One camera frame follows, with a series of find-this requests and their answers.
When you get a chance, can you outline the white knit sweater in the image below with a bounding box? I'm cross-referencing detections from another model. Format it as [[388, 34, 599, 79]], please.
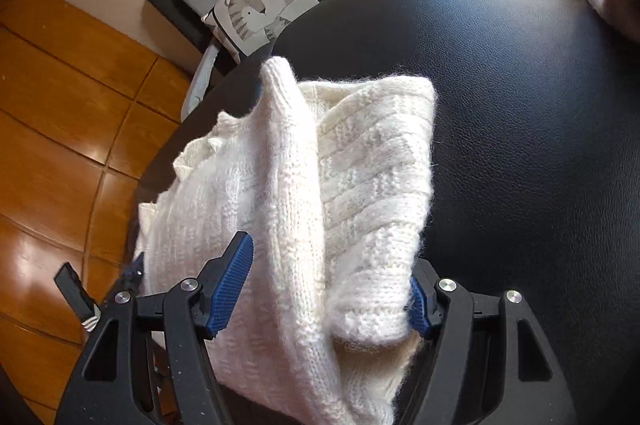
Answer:
[[131, 56, 441, 425]]

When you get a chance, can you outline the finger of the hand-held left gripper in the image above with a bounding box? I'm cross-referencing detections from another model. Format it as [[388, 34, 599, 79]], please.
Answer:
[[54, 261, 103, 333], [119, 251, 147, 293]]

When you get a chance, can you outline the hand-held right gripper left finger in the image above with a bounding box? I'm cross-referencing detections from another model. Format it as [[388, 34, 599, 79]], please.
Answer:
[[52, 231, 255, 425]]

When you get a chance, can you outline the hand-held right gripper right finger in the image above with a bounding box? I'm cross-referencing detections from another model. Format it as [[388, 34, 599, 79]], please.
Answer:
[[392, 257, 576, 425]]

